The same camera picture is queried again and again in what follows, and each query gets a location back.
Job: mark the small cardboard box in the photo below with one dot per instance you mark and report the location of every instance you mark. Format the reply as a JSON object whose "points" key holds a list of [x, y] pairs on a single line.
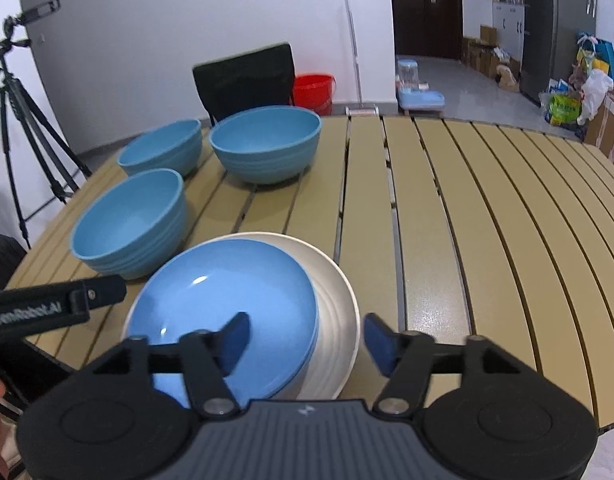
{"points": [[488, 34]]}

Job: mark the black camera tripod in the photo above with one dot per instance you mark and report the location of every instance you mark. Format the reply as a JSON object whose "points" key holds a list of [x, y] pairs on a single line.
{"points": [[17, 95]]}

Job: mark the blue gift bag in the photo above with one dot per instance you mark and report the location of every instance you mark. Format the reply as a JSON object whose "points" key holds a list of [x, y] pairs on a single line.
{"points": [[604, 57]]}

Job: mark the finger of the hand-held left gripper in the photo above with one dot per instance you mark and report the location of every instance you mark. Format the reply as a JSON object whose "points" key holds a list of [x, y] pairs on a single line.
{"points": [[104, 290]]}

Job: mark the white flat mop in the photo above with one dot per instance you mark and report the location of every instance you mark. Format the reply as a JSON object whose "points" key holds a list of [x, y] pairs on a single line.
{"points": [[354, 50]]}

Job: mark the red plastic bucket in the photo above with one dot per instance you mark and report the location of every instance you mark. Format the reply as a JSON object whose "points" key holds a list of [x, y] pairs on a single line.
{"points": [[314, 92]]}

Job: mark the small blue shallow plate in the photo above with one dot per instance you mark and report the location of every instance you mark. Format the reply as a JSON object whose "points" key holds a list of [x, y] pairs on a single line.
{"points": [[309, 340], [222, 285]]}

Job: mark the dark brown door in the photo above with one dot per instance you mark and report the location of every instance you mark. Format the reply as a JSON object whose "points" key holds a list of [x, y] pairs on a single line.
{"points": [[422, 10]]}

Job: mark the white plastic bag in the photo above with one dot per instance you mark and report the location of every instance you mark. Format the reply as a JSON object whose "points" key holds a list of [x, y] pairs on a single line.
{"points": [[597, 92]]}

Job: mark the open cardboard box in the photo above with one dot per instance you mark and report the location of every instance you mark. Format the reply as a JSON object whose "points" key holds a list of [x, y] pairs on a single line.
{"points": [[474, 55], [497, 62]]}

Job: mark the black suitcase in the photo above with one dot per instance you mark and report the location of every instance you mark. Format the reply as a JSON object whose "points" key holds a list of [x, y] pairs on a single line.
{"points": [[2, 255]]}

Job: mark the white lower cabinet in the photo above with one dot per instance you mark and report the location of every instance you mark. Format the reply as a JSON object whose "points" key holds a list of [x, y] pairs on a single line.
{"points": [[509, 30]]}

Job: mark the grey refrigerator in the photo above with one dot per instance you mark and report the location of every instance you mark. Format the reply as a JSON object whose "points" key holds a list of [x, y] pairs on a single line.
{"points": [[552, 35]]}

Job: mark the black folding chair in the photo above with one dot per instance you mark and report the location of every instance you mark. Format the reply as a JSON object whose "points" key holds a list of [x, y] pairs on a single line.
{"points": [[247, 80]]}

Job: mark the blue pet water dispenser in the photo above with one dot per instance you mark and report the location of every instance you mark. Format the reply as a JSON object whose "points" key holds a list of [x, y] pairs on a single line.
{"points": [[417, 92]]}

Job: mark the large cream plate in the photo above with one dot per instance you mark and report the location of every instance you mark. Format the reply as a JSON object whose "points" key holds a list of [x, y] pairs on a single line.
{"points": [[332, 320]]}

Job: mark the large cardboard box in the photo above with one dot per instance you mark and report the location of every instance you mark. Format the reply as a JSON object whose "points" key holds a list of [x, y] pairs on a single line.
{"points": [[609, 125]]}

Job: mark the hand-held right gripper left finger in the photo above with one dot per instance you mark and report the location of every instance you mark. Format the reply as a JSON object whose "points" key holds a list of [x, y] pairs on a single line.
{"points": [[237, 340]]}

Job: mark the large blue ribbed bowl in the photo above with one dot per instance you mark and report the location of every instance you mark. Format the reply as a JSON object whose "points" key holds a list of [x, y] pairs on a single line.
{"points": [[127, 220], [267, 160], [157, 152]]}

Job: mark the green pet food bag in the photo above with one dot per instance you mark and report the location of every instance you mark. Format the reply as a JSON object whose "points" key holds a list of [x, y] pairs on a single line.
{"points": [[564, 107]]}

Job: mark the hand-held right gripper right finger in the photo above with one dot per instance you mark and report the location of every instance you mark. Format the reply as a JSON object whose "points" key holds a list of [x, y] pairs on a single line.
{"points": [[379, 345]]}

